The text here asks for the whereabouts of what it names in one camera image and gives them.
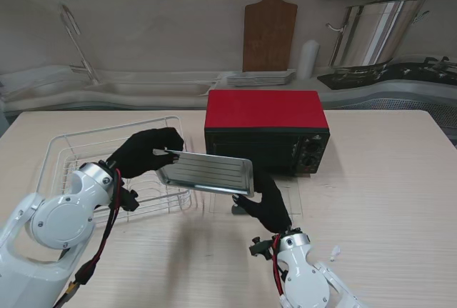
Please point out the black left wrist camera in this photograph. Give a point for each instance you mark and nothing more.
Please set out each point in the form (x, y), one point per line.
(129, 199)

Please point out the brown wooden cutting board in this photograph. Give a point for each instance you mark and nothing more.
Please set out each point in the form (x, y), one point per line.
(269, 33)

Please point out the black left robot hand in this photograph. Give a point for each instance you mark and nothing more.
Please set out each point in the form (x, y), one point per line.
(139, 154)

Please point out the ribbed metal baking tray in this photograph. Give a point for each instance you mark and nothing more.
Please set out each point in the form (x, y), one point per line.
(210, 174)

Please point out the stack of white plates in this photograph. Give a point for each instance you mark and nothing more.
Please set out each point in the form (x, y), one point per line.
(258, 78)

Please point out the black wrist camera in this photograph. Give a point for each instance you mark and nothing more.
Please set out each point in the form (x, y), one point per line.
(260, 248)
(129, 199)

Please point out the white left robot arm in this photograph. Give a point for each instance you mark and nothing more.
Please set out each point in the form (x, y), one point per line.
(53, 222)

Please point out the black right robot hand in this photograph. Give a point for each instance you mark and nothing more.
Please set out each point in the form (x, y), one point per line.
(273, 211)

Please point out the black gas stove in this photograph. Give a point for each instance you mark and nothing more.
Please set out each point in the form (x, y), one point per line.
(392, 75)

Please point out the red-topped black toaster oven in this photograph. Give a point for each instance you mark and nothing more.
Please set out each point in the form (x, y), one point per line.
(264, 111)

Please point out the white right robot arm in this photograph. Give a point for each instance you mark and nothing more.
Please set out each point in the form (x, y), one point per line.
(307, 272)

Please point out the stainless steel stock pot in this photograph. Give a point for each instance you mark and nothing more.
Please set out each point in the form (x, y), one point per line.
(375, 33)

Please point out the white cylindrical bottle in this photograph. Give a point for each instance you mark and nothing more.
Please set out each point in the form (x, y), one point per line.
(308, 59)

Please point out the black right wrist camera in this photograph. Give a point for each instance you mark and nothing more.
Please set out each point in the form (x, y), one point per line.
(260, 248)

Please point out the chrome kitchen faucet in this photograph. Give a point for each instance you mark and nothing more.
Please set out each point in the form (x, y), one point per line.
(81, 56)

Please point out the black oven knob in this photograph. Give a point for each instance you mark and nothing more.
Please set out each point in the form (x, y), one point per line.
(311, 148)
(309, 162)

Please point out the white kitchen sink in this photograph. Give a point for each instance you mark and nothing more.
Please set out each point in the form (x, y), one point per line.
(150, 88)

